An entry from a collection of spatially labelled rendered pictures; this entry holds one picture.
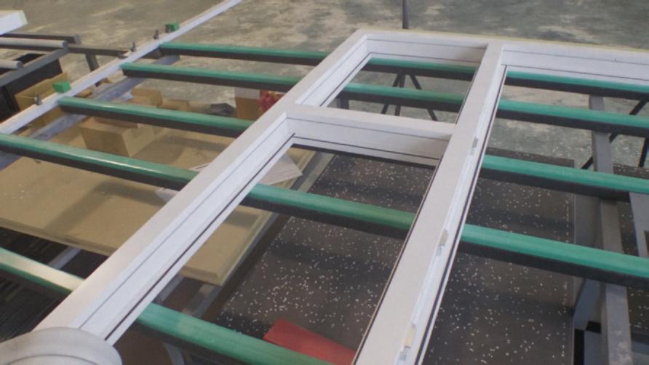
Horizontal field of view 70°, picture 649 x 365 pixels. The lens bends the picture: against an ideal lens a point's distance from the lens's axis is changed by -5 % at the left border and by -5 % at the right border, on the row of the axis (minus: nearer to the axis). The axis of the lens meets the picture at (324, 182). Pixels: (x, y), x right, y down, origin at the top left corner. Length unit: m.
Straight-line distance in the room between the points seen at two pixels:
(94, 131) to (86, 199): 0.30
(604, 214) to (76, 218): 1.30
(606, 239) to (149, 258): 0.79
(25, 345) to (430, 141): 0.86
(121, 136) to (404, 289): 1.20
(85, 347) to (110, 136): 1.45
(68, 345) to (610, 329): 0.72
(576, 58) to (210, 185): 1.06
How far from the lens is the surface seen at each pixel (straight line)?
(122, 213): 1.44
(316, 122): 1.09
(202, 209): 0.89
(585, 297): 1.10
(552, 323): 1.12
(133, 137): 1.70
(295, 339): 1.00
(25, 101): 2.14
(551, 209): 1.42
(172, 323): 0.77
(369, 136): 1.05
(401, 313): 0.63
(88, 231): 1.42
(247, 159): 0.99
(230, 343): 0.72
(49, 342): 0.29
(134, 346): 1.54
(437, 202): 0.80
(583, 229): 1.43
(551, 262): 0.87
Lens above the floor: 1.42
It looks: 35 degrees down
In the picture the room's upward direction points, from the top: 5 degrees counter-clockwise
